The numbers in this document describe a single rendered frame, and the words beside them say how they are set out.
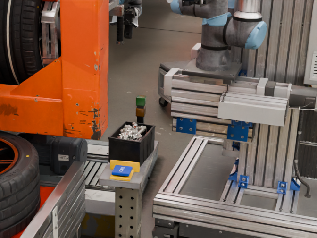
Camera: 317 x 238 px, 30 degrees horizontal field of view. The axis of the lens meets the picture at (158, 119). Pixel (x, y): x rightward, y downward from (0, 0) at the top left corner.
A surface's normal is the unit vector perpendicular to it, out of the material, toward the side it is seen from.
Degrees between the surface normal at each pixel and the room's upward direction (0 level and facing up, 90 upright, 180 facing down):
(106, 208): 0
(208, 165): 0
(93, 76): 90
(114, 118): 0
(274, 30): 90
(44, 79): 90
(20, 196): 90
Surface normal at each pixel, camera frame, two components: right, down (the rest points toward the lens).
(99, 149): 0.04, -0.93
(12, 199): 0.82, 0.23
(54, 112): -0.17, 0.35
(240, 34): -0.54, 0.29
